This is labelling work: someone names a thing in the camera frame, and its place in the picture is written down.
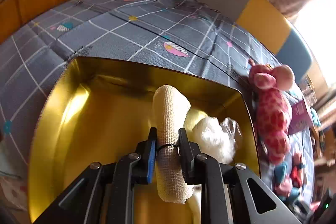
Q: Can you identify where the gold metal tin box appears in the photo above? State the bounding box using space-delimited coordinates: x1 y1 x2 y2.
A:
28 56 261 224

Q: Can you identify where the beige gauze bandage roll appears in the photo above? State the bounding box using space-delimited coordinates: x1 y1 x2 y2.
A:
153 85 196 205

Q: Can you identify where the pink fluffy cloth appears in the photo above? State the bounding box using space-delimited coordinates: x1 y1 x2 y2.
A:
274 177 292 197

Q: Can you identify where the red and pink soft toy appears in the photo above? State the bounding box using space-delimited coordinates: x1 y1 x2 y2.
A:
290 152 306 188

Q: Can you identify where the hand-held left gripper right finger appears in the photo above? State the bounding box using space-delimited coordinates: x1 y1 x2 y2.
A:
178 128 302 224

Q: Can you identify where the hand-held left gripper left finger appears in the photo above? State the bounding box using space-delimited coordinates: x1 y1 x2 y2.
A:
33 127 158 224

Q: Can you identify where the white fluffy cloth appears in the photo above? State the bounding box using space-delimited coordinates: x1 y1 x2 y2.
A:
193 116 243 165

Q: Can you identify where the grey yellow blue headboard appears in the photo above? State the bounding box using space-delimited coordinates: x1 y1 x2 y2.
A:
190 0 314 77

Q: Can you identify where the teal plush toy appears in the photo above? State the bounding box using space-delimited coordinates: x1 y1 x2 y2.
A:
311 108 321 127

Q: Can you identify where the wooden desk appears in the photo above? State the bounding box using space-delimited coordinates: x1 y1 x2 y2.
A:
314 124 334 167

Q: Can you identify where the purple cardboard box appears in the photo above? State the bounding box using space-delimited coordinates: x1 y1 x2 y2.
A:
287 99 314 135

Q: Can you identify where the grey grid printed bedsheet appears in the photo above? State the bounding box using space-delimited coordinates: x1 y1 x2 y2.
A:
0 0 315 214

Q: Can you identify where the teal cloth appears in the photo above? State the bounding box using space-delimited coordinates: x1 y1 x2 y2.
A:
275 162 289 184

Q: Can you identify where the pink giraffe plush toy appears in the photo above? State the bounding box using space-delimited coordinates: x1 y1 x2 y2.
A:
248 58 296 165

